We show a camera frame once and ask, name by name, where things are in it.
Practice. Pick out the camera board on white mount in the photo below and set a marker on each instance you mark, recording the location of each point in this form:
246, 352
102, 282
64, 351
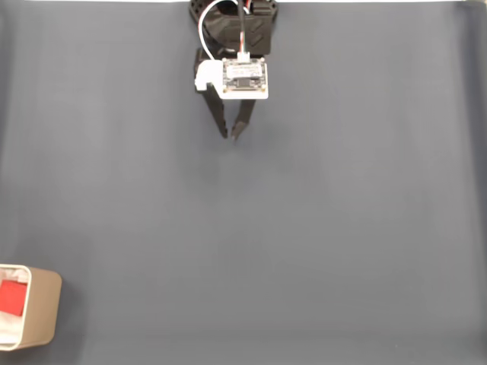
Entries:
243, 78

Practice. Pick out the beige rounded square box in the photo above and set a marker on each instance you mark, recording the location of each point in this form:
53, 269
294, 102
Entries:
42, 304

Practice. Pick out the red cube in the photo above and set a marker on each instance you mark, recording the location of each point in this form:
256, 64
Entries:
11, 296

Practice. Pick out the dark blue table mat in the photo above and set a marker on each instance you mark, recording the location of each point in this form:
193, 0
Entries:
243, 228

